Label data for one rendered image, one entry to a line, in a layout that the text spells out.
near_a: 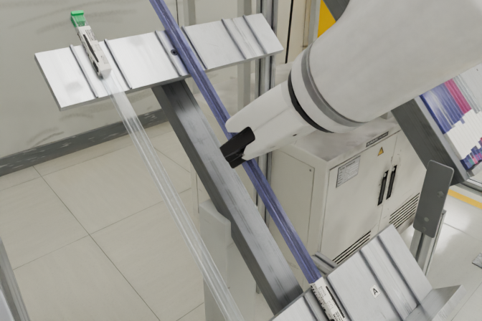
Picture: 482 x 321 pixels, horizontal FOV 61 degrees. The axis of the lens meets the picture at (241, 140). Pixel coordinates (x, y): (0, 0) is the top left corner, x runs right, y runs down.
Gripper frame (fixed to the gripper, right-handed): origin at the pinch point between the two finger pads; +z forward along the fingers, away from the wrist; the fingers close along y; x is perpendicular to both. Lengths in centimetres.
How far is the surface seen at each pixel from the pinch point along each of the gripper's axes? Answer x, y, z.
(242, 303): 19.9, -0.2, 18.7
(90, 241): -5, -10, 140
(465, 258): 68, -117, 62
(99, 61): -15.6, 11.3, 1.2
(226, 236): 8.8, 2.7, 8.4
